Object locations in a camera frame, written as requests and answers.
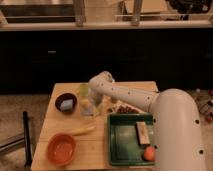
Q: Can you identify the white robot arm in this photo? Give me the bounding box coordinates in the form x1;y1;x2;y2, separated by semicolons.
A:
89;71;207;171

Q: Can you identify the dark brown bowl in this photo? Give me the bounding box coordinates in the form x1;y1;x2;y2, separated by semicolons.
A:
55;93;77;114

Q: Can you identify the red bowl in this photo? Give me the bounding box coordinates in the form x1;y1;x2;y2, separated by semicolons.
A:
46;133;76;167

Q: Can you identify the green translucent cup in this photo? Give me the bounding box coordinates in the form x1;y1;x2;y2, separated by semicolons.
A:
79;83;89;98

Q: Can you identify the wooden table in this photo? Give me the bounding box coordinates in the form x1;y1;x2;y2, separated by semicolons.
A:
30;80;168;171

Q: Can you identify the yellow banana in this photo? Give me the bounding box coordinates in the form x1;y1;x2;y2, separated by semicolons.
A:
71;126;95;136

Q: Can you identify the pile of brown nuts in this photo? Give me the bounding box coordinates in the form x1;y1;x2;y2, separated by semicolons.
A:
117;106;139;114

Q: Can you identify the blue sponge block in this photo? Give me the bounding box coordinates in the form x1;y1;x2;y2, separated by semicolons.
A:
60;99;73;111

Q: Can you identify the green plastic tray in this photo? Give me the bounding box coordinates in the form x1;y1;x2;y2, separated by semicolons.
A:
107;114;154;166

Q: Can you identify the brown wooden block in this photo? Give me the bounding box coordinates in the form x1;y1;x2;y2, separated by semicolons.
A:
136;122;150;145

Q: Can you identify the orange round fruit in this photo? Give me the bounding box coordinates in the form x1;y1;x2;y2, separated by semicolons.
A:
143;146;155;161

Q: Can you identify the black pole stand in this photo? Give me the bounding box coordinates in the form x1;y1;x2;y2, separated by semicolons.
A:
23;111;32;167

